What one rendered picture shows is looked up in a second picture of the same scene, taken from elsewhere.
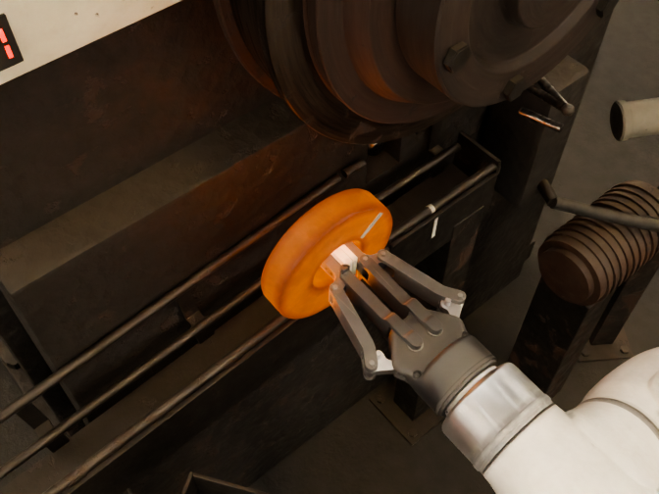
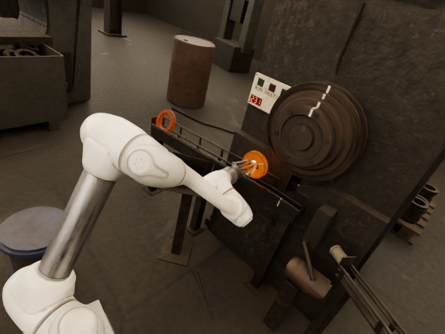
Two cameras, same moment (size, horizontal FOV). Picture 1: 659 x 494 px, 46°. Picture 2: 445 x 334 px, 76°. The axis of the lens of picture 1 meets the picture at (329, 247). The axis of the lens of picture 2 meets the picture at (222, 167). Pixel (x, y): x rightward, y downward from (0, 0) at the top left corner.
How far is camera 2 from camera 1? 1.27 m
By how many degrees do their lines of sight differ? 56
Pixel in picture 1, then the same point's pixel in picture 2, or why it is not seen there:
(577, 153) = not seen: outside the picture
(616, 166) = not seen: outside the picture
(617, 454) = (221, 179)
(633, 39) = not seen: outside the picture
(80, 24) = (267, 109)
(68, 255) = (243, 135)
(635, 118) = (335, 248)
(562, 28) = (300, 158)
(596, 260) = (294, 262)
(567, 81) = (324, 211)
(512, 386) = (231, 170)
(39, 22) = (264, 104)
